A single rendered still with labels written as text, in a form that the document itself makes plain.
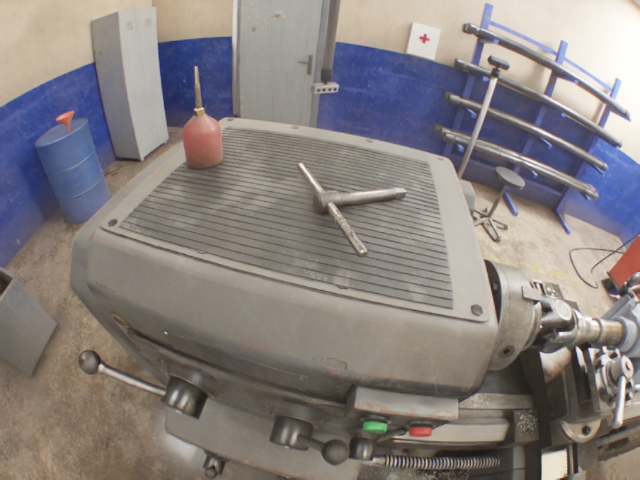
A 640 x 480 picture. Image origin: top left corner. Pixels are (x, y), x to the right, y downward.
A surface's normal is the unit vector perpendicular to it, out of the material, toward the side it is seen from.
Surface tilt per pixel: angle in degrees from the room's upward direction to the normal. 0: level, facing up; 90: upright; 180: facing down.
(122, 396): 0
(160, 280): 45
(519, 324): 41
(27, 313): 90
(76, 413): 0
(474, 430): 36
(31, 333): 90
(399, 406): 0
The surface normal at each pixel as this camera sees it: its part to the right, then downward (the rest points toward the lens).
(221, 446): -0.03, -0.25
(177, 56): -0.21, 0.66
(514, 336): -0.11, 0.08
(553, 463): 0.10, -0.72
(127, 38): 0.97, 0.21
